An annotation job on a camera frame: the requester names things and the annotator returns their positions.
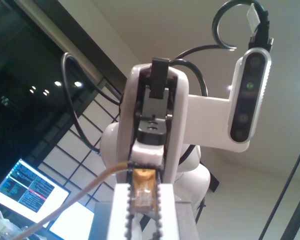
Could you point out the gripper camera bar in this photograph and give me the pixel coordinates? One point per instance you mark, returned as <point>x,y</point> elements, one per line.
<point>250,95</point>

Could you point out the monitor showing terminal windows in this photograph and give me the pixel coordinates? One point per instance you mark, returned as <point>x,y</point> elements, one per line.
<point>27,192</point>

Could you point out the black metal pole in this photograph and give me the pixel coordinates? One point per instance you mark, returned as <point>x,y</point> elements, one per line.
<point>285,187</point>

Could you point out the white crumpled plastic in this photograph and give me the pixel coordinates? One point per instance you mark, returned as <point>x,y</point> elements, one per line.
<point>0,225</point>

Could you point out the monitor showing white screen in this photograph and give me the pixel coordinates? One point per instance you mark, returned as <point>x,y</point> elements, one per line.
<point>72,222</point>

